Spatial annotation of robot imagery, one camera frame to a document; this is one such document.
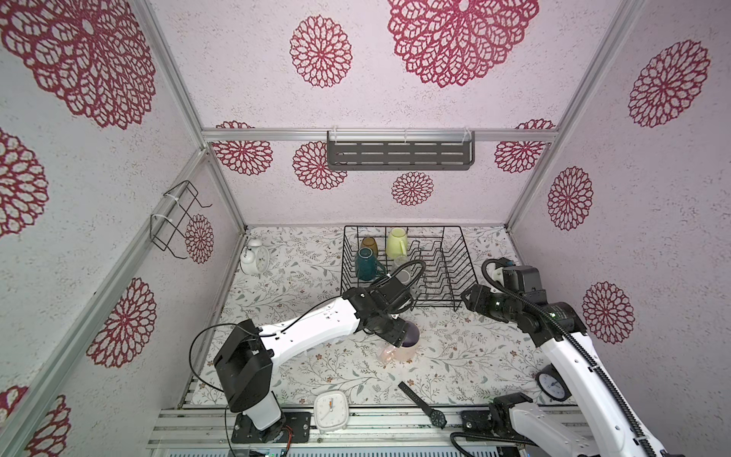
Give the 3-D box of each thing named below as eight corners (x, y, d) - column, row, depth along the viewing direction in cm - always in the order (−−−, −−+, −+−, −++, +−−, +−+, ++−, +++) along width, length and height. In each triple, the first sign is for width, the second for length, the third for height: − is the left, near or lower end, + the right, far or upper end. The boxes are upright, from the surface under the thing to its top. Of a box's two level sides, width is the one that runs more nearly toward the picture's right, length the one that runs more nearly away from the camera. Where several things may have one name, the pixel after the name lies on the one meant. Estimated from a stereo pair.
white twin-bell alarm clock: (249, 279, 106) (237, 259, 97) (260, 259, 112) (250, 237, 103) (261, 282, 106) (250, 261, 96) (272, 261, 112) (263, 239, 102)
